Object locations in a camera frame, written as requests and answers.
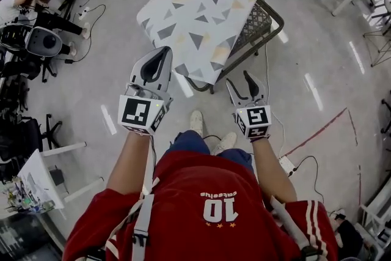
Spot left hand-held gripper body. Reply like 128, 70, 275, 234
117, 82, 174, 136

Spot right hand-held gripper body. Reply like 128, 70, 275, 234
234, 99, 273, 140

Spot white cloth with triangle pattern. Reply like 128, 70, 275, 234
136, 0, 265, 86

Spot person's right forearm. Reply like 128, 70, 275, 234
252, 139, 298, 202

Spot person's left forearm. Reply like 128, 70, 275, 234
108, 131, 153, 195

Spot purple wristband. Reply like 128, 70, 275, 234
249, 134, 272, 144

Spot person's right white shoe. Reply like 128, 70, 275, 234
210, 131, 238, 156

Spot person's white shoe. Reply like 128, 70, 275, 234
210, 131, 238, 156
189, 109, 205, 137

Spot person's left white shoe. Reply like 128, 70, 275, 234
189, 109, 205, 137

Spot white power strip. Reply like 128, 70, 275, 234
277, 155, 298, 177
78, 6, 92, 21

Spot person's blue shorts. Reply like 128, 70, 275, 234
167, 130, 255, 175

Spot person's red jersey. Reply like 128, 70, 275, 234
62, 149, 338, 261

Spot black power adapter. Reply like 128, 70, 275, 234
48, 166, 65, 186

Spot grey white backpack pod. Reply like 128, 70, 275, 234
24, 26, 64, 58

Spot black office chair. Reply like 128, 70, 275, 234
0, 112, 64, 163
0, 48, 59, 83

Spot white desk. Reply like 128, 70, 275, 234
16, 140, 104, 212

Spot white floor cable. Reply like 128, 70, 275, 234
261, 0, 290, 160

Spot black floor cable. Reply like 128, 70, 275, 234
64, 4, 107, 64

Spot grey harness strap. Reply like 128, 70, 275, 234
131, 194, 155, 247
270, 196, 311, 251

